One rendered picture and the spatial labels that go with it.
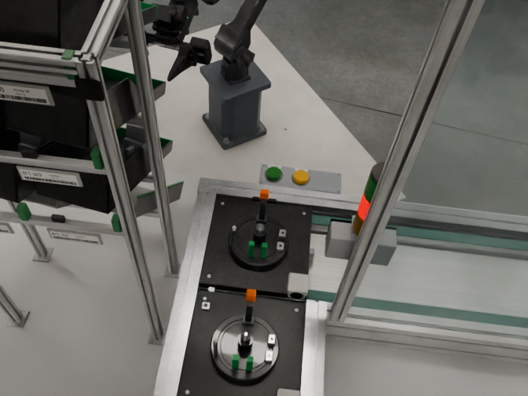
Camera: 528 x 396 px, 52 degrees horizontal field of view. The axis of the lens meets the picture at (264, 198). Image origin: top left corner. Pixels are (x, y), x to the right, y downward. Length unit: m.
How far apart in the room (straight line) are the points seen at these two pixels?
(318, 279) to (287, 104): 0.64
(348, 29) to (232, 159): 2.08
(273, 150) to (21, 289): 0.76
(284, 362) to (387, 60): 2.46
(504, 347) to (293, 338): 0.47
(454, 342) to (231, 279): 0.51
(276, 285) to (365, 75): 2.15
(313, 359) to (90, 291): 0.55
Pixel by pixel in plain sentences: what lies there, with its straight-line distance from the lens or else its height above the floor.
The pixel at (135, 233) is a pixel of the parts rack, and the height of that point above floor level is 1.31.
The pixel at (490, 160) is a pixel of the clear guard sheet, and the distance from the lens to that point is 0.80.
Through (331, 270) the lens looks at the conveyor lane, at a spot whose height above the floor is 0.92.
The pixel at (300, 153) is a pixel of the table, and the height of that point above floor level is 0.86.
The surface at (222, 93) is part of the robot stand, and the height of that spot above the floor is 1.06.
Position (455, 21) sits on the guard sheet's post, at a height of 1.73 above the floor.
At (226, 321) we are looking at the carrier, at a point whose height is 0.99.
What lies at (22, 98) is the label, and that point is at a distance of 0.71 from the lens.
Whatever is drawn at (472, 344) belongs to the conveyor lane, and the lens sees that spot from 1.32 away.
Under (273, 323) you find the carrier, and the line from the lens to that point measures 1.19.
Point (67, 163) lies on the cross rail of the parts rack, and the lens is 0.79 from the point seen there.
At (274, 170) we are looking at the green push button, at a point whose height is 0.97.
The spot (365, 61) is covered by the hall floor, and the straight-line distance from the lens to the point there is 3.31.
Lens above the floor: 2.06
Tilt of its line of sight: 54 degrees down
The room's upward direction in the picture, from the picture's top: 6 degrees clockwise
